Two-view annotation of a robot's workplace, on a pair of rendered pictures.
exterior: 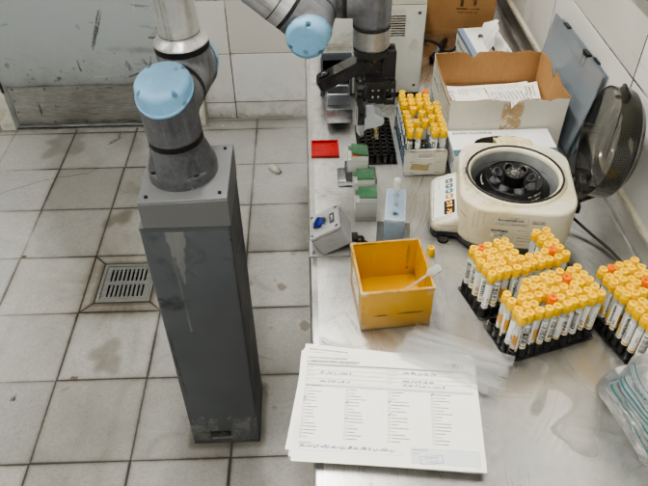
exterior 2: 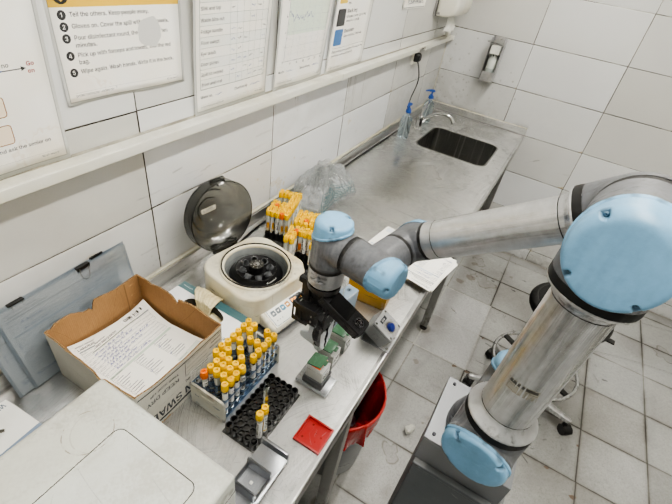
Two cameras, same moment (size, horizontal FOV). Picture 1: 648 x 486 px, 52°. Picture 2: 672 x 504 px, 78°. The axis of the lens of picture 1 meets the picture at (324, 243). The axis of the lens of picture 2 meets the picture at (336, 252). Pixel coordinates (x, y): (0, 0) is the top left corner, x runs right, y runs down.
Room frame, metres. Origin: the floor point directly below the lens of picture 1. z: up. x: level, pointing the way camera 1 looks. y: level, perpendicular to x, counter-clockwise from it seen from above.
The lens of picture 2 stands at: (1.84, 0.19, 1.78)
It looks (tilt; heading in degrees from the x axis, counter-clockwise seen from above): 37 degrees down; 205
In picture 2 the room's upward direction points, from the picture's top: 10 degrees clockwise
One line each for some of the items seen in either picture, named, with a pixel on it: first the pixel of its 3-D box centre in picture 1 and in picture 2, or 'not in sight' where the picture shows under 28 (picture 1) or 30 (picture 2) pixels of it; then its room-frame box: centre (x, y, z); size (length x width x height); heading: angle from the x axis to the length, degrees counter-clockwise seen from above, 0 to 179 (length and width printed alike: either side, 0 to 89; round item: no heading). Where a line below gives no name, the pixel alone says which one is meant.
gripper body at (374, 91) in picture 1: (373, 73); (318, 299); (1.26, -0.11, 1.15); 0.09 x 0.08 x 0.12; 92
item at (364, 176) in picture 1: (363, 185); (328, 353); (1.19, -0.09, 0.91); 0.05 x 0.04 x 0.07; 91
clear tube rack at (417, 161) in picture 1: (418, 138); (237, 371); (1.37, -0.24, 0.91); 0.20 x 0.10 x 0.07; 1
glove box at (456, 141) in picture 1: (501, 151); (206, 314); (1.29, -0.42, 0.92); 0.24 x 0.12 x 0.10; 91
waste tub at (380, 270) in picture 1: (390, 283); (374, 279); (0.87, -0.12, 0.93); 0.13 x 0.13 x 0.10; 6
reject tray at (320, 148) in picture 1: (324, 148); (313, 434); (1.38, -0.01, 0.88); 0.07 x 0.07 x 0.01; 1
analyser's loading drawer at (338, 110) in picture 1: (337, 94); (243, 491); (1.57, -0.04, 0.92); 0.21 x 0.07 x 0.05; 1
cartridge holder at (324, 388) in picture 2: (357, 173); (316, 377); (1.26, -0.08, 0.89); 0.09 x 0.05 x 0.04; 92
